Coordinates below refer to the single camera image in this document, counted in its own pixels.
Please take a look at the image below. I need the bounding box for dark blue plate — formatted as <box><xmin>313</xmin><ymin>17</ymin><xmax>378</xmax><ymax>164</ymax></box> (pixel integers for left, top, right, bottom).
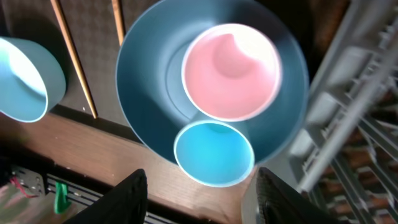
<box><xmin>116</xmin><ymin>0</ymin><xmax>308</xmax><ymax>163</ymax></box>

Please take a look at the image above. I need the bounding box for right wooden chopstick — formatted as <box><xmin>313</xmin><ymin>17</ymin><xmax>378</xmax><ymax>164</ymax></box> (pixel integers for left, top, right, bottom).
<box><xmin>111</xmin><ymin>0</ymin><xmax>125</xmax><ymax>45</ymax></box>

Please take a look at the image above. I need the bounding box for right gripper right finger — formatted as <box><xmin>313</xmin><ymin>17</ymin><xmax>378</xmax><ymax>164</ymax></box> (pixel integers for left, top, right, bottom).
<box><xmin>256</xmin><ymin>167</ymin><xmax>340</xmax><ymax>224</ymax></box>

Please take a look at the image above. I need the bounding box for grey dishwasher rack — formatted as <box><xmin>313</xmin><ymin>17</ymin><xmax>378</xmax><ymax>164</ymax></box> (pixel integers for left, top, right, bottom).
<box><xmin>289</xmin><ymin>1</ymin><xmax>397</xmax><ymax>223</ymax></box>

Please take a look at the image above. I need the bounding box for light blue cup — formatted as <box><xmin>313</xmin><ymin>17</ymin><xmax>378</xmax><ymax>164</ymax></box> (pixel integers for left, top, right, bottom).
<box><xmin>174</xmin><ymin>120</ymin><xmax>255</xmax><ymax>188</ymax></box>

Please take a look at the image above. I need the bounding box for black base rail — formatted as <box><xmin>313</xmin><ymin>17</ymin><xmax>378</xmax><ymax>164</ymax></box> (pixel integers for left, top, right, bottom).
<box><xmin>0</xmin><ymin>164</ymin><xmax>175</xmax><ymax>224</ymax></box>

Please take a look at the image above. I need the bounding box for left wooden chopstick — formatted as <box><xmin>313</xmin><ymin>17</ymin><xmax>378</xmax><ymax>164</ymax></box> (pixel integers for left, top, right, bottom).
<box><xmin>50</xmin><ymin>0</ymin><xmax>98</xmax><ymax>119</ymax></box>

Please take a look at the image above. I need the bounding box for wooden chopstick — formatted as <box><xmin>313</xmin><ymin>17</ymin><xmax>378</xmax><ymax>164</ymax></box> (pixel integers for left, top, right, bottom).
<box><xmin>111</xmin><ymin>0</ymin><xmax>125</xmax><ymax>45</ymax></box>
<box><xmin>50</xmin><ymin>0</ymin><xmax>98</xmax><ymax>119</ymax></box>

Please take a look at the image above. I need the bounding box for pink cup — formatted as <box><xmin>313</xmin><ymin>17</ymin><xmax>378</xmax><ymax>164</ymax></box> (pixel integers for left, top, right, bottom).
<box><xmin>181</xmin><ymin>23</ymin><xmax>283</xmax><ymax>122</ymax></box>

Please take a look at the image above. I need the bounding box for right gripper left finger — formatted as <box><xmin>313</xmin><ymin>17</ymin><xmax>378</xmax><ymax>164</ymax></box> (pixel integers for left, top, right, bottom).
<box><xmin>65</xmin><ymin>169</ymin><xmax>148</xmax><ymax>224</ymax></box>

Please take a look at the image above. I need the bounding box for light blue bowl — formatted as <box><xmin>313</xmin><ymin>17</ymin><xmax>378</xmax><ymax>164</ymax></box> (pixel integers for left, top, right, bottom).
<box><xmin>1</xmin><ymin>37</ymin><xmax>66</xmax><ymax>123</ymax></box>

